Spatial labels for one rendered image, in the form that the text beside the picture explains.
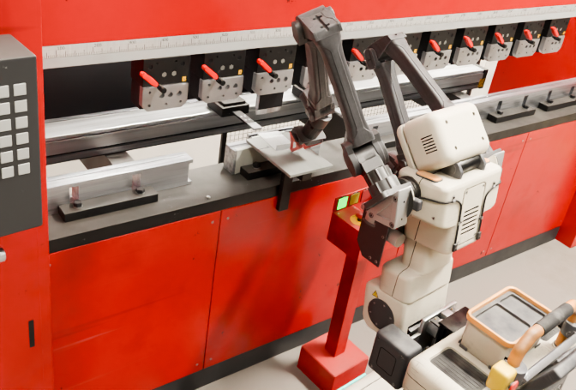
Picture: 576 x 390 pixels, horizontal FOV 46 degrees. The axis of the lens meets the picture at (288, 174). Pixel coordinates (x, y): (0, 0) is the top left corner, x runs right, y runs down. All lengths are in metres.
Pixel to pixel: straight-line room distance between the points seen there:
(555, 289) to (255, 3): 2.41
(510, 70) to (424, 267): 2.46
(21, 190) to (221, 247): 1.11
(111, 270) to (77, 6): 0.81
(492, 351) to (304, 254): 0.98
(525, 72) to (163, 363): 2.71
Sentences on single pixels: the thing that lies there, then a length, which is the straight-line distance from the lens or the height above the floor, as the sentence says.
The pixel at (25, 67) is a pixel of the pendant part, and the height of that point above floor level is 1.58.
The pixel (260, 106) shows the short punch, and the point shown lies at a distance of 2.33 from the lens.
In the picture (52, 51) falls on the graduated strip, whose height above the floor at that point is 1.39.
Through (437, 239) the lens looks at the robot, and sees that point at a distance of 1.92.
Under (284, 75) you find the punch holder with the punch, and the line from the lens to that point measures 2.29.
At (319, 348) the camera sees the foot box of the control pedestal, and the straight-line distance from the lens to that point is 2.85.
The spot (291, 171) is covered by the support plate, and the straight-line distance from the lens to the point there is 2.19.
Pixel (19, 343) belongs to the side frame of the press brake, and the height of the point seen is 0.63.
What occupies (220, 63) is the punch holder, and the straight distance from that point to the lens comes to 2.13.
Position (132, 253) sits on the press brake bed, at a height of 0.75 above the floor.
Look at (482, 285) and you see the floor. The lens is 3.69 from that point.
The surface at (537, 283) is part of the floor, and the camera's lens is 3.87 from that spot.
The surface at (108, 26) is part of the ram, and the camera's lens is 1.92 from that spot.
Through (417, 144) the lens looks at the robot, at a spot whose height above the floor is 1.29.
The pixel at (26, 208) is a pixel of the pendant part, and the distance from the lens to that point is 1.40.
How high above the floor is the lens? 2.06
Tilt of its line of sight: 29 degrees down
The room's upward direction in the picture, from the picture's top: 10 degrees clockwise
